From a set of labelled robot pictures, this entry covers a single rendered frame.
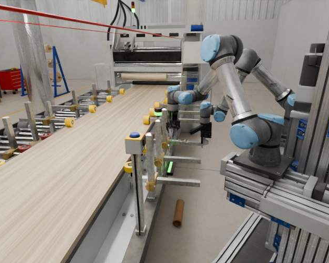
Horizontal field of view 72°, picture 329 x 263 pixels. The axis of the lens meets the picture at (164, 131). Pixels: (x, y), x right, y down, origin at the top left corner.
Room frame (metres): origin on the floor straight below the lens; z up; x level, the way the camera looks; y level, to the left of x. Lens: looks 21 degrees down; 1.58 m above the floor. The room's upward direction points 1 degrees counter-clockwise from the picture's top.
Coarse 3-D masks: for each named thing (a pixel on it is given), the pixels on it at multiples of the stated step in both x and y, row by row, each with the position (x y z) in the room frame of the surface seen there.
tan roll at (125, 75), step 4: (116, 76) 4.15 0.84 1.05; (120, 76) 4.13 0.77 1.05; (124, 76) 4.08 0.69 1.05; (128, 76) 4.06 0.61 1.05; (132, 76) 4.05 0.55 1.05; (136, 76) 4.04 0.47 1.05; (140, 76) 4.03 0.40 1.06; (144, 76) 4.02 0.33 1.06; (148, 76) 4.00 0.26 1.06; (152, 76) 3.99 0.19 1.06; (156, 76) 3.98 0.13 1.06; (160, 76) 3.97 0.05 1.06; (164, 76) 3.96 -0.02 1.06; (168, 76) 3.99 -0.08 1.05; (172, 76) 3.98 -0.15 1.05; (176, 76) 3.97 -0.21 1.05; (180, 76) 3.96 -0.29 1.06
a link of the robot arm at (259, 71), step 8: (248, 48) 1.59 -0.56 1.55; (256, 64) 1.50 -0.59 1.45; (256, 72) 1.52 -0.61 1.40; (264, 72) 1.51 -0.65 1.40; (264, 80) 1.51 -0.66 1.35; (272, 80) 1.49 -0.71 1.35; (272, 88) 1.50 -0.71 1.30; (280, 88) 1.48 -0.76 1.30; (288, 88) 1.50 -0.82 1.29; (280, 96) 1.48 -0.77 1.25; (280, 104) 1.50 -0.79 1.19
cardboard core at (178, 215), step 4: (180, 200) 1.91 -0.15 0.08; (176, 204) 1.89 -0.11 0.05; (180, 204) 1.86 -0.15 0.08; (176, 208) 1.81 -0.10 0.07; (180, 208) 1.80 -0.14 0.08; (176, 212) 1.74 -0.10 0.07; (180, 212) 1.74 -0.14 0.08; (176, 216) 1.69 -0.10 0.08; (180, 216) 1.69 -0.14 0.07; (176, 220) 1.64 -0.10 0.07; (180, 220) 1.64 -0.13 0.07; (176, 224) 1.65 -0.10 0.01; (180, 224) 1.63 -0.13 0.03
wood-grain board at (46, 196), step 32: (128, 96) 3.14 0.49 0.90; (160, 96) 3.11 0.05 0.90; (64, 128) 1.86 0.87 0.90; (96, 128) 1.85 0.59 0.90; (128, 128) 1.84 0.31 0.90; (32, 160) 1.28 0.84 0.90; (64, 160) 1.27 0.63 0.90; (96, 160) 1.27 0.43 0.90; (128, 160) 1.29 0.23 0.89; (0, 192) 0.95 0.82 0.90; (32, 192) 0.95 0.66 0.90; (64, 192) 0.94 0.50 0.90; (96, 192) 0.94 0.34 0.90; (0, 224) 0.73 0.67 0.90; (32, 224) 0.73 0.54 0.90; (64, 224) 0.72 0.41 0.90; (0, 256) 0.58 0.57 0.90; (32, 256) 0.58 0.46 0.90; (64, 256) 0.58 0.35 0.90
